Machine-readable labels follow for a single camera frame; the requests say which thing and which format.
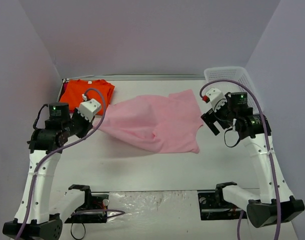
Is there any pink t shirt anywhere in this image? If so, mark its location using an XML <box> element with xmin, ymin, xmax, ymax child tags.
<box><xmin>99</xmin><ymin>89</ymin><xmax>203</xmax><ymax>154</ymax></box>

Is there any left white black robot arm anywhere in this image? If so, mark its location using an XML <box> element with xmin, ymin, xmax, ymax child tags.
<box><xmin>2</xmin><ymin>99</ymin><xmax>102</xmax><ymax>240</ymax></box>

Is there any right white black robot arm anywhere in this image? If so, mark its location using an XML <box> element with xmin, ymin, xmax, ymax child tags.
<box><xmin>201</xmin><ymin>88</ymin><xmax>305</xmax><ymax>228</ymax></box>

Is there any folded orange t shirt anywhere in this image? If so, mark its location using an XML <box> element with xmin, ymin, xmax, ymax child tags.
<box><xmin>59</xmin><ymin>79</ymin><xmax>115</xmax><ymax>114</ymax></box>

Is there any white plastic basket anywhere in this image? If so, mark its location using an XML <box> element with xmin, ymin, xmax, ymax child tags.
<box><xmin>203</xmin><ymin>66</ymin><xmax>264</xmax><ymax>111</ymax></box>

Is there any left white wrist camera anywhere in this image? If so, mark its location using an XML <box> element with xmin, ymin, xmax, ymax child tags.
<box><xmin>77</xmin><ymin>98</ymin><xmax>102</xmax><ymax>122</ymax></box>

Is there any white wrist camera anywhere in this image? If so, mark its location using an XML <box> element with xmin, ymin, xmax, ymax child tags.
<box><xmin>205</xmin><ymin>87</ymin><xmax>226</xmax><ymax>109</ymax></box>
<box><xmin>77</xmin><ymin>98</ymin><xmax>102</xmax><ymax>122</ymax></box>

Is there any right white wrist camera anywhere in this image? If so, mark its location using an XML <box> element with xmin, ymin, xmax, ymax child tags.
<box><xmin>205</xmin><ymin>87</ymin><xmax>226</xmax><ymax>109</ymax></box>

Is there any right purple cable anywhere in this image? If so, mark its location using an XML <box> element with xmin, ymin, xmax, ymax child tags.
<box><xmin>198</xmin><ymin>79</ymin><xmax>281</xmax><ymax>240</ymax></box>

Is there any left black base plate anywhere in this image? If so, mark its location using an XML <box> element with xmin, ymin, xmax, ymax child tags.
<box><xmin>65</xmin><ymin>192</ymin><xmax>109</xmax><ymax>224</ymax></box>

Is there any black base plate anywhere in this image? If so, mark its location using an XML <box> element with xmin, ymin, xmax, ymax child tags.
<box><xmin>65</xmin><ymin>192</ymin><xmax>109</xmax><ymax>224</ymax></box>
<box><xmin>197</xmin><ymin>190</ymin><xmax>242</xmax><ymax>221</ymax></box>

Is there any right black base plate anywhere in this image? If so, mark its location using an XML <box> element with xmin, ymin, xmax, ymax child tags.
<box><xmin>197</xmin><ymin>190</ymin><xmax>242</xmax><ymax>221</ymax></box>

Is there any thin black cable loop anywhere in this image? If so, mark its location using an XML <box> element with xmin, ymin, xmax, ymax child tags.
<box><xmin>70</xmin><ymin>219</ymin><xmax>87</xmax><ymax>239</ymax></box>

